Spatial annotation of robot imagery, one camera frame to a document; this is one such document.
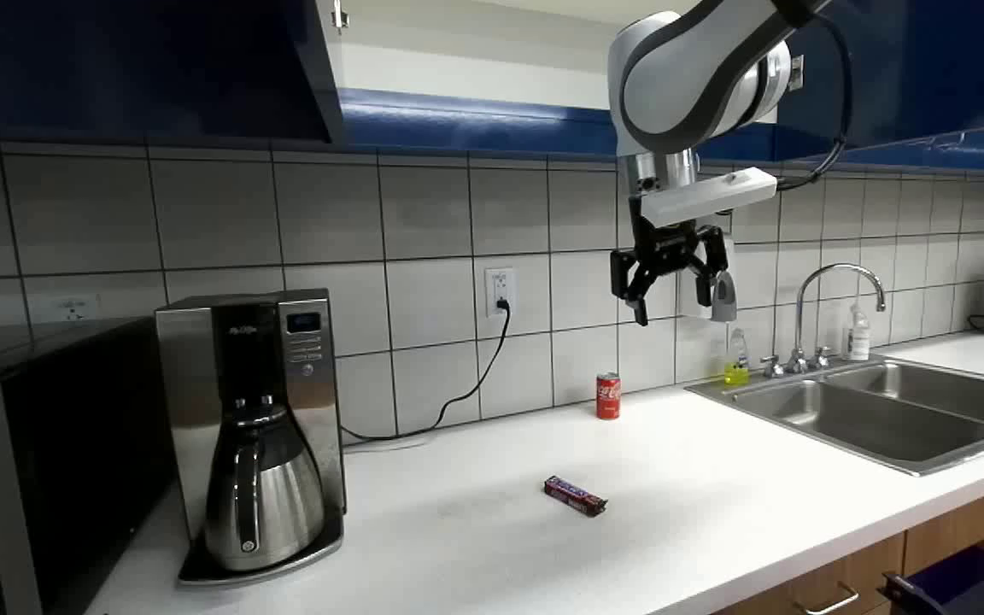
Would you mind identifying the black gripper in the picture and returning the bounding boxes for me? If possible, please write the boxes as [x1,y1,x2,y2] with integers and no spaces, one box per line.
[610,198,738,324]

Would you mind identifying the brown Snickers bar packet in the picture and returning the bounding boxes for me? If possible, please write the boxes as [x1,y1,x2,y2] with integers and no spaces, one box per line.
[544,475,604,514]

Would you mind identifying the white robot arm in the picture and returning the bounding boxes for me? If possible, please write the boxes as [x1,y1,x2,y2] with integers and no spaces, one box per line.
[608,0,830,324]

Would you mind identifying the open upper cabinet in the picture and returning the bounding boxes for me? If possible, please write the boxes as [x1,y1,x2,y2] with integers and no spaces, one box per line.
[317,0,695,157]

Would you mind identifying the blue upper cabinet door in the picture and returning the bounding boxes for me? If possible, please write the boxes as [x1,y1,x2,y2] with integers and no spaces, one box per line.
[0,0,341,144]

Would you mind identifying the white soap dispenser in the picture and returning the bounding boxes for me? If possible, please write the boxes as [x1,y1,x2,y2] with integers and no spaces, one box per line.
[678,266,712,321]

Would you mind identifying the yellow dish soap bottle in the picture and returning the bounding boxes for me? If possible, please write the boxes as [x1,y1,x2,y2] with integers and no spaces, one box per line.
[722,329,751,389]

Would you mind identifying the red soda can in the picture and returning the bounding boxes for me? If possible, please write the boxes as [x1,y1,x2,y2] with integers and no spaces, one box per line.
[596,372,621,419]

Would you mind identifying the chrome kitchen faucet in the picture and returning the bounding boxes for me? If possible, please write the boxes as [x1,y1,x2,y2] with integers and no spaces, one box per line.
[760,263,892,380]

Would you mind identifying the small white pump bottle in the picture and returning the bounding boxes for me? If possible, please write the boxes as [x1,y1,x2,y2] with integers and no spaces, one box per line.
[846,305,871,362]

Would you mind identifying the stainless steel double sink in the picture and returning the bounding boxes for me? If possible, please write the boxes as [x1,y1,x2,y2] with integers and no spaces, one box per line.
[700,358,984,475]

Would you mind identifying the wooden drawer front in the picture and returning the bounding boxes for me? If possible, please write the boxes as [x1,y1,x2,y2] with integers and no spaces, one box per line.
[719,536,902,615]

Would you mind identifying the blue bin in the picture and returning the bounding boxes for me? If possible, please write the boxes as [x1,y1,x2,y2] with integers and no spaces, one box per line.
[879,548,984,615]

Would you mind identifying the stainless steel coffee maker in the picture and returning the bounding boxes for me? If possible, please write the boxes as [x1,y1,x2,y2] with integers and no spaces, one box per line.
[155,287,347,584]

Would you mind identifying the steel coffee carafe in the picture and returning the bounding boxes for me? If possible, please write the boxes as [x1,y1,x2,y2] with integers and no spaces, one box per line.
[204,395,326,574]

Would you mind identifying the black microwave oven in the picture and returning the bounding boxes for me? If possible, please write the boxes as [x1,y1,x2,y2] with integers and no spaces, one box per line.
[0,319,173,615]

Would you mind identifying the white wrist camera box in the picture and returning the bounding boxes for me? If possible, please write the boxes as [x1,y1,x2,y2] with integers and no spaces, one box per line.
[644,166,779,227]

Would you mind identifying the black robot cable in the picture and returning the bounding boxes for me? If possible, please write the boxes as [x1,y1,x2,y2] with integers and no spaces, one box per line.
[773,0,859,193]

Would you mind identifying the black power cord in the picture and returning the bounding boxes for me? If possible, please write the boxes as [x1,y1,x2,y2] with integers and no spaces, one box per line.
[338,297,516,447]

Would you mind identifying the white wall outlet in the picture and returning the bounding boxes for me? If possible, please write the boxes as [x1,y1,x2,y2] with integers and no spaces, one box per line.
[485,270,516,311]

